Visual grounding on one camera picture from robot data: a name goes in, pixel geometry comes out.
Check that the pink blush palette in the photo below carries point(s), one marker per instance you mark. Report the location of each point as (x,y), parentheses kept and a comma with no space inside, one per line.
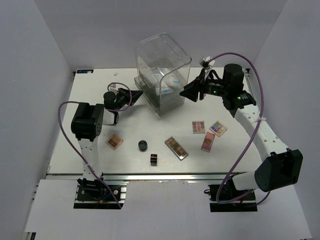
(208,141)

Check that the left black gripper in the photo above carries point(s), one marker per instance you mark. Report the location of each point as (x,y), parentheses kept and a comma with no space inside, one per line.
(131,96)

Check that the aluminium right side rail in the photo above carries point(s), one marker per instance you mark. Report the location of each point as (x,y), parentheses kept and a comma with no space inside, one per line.
(246,72)

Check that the cotton pad pack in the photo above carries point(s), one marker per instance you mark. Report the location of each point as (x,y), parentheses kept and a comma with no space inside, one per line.
(169,83)
(157,73)

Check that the nine pan pink palette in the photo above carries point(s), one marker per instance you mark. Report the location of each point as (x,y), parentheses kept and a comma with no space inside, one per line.
(198,127)

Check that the square brown eyeshadow palette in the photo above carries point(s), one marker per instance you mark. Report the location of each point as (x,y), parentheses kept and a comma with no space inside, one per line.
(114,142)

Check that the aluminium rail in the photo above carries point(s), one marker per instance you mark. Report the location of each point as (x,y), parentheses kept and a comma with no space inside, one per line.
(164,177)
(246,72)

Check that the round black jar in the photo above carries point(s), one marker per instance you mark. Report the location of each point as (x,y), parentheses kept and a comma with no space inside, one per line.
(142,145)

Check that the small black amber cube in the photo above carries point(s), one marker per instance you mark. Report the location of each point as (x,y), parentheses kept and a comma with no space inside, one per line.
(153,159)

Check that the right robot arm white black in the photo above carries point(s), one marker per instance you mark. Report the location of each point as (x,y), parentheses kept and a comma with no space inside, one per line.
(280,165)

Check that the left blue table label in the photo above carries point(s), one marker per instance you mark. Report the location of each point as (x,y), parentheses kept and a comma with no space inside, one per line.
(84,71)

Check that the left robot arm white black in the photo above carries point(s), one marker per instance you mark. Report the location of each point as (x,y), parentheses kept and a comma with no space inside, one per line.
(88,121)

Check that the colourful eyeshadow palette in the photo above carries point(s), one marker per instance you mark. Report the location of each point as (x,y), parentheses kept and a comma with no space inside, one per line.
(218,128)

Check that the long brown eyeshadow palette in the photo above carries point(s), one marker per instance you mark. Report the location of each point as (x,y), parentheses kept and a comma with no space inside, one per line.
(176,148)

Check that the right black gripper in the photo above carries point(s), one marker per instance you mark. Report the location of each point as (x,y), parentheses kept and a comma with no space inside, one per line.
(191,90)

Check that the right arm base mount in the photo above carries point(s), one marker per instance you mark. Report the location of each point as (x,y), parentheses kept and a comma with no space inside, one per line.
(244,204)

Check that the aluminium front rail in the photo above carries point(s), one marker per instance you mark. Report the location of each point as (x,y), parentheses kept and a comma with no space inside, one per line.
(164,177)

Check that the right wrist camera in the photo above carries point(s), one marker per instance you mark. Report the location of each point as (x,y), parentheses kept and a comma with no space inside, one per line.
(206,63)

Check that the clear acrylic makeup organizer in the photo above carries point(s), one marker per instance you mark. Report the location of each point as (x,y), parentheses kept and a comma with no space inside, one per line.
(161,50)

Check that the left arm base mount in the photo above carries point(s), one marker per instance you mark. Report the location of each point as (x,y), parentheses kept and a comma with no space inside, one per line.
(93,195)

